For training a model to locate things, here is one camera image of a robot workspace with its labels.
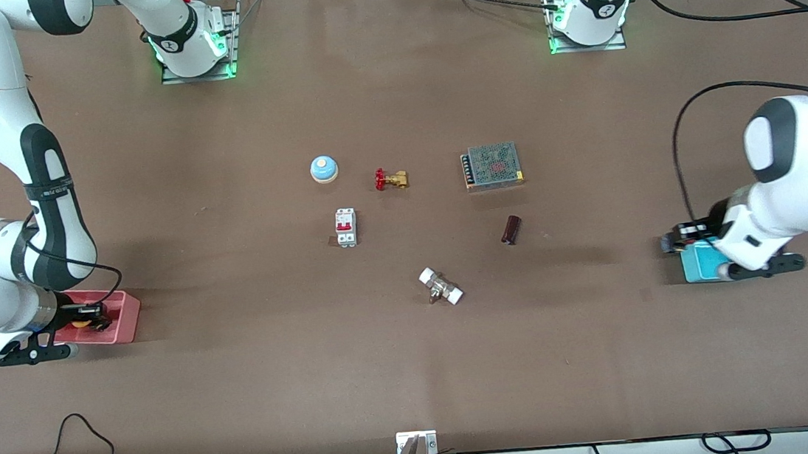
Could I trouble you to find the pink plastic bin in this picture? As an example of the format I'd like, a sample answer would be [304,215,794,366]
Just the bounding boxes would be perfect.
[46,283,145,351]

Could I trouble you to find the cyan plastic bin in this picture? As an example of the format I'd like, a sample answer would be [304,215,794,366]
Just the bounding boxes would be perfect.
[679,238,734,285]

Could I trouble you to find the dark brown cylinder capacitor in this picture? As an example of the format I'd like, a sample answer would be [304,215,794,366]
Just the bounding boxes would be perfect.
[500,214,524,247]

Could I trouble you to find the metal mesh power supply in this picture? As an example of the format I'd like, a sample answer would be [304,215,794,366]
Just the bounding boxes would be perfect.
[459,140,526,192]

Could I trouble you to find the metal fitting white caps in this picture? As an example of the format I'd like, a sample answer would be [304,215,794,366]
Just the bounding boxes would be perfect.
[418,264,466,309]

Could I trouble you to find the white red circuit breaker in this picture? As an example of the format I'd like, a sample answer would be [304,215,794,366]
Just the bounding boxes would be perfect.
[334,207,360,249]

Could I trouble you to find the blue white call bell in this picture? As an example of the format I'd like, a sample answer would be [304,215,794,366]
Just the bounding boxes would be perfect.
[308,154,340,185]

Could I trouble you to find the black coiled floor cable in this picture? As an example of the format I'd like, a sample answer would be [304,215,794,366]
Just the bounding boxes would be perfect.
[700,427,773,454]

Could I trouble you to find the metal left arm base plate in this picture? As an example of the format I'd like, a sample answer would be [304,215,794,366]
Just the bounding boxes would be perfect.
[543,0,628,57]

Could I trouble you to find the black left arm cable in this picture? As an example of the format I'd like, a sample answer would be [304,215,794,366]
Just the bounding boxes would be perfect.
[633,0,808,233]

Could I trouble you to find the brass valve red handle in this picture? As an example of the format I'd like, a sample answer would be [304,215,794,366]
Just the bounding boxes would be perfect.
[373,167,411,193]

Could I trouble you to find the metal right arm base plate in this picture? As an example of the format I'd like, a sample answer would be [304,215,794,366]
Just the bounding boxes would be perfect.
[153,0,247,86]

